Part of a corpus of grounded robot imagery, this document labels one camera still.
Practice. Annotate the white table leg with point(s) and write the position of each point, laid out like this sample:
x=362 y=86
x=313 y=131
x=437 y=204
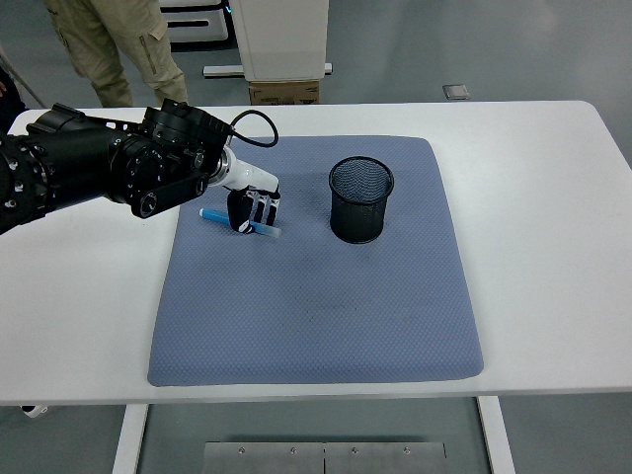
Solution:
x=496 y=439
x=129 y=439

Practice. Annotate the grey floor socket plate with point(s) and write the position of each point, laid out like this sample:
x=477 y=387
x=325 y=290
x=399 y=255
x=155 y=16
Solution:
x=455 y=93

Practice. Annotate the brown cardboard box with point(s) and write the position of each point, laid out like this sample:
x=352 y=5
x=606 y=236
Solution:
x=284 y=93

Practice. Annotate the white curved tube frame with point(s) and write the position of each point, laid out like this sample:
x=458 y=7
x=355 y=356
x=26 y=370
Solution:
x=24 y=81

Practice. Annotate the blue-grey padded mat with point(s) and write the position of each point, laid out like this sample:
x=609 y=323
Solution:
x=296 y=306

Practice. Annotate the person in khaki trousers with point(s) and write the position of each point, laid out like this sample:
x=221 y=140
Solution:
x=108 y=39

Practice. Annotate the blue marker with clear cap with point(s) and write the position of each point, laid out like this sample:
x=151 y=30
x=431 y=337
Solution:
x=212 y=215

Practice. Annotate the small white object under table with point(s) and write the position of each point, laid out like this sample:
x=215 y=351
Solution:
x=33 y=411

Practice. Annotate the white flat base bar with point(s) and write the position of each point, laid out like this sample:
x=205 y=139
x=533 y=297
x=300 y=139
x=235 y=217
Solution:
x=222 y=71

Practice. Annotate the white appliance with black trim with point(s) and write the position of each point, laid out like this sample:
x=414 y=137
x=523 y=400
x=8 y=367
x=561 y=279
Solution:
x=197 y=22

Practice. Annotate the person in dark clothing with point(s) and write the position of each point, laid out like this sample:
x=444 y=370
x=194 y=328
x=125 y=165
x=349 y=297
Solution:
x=9 y=106

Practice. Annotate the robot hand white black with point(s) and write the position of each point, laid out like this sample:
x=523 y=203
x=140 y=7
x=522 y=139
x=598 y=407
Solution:
x=252 y=175

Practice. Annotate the black mesh pen holder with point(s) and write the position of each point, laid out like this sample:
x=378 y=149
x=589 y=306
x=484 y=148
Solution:
x=358 y=222

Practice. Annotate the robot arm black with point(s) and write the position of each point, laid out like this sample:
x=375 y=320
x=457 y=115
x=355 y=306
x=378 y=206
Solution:
x=74 y=158

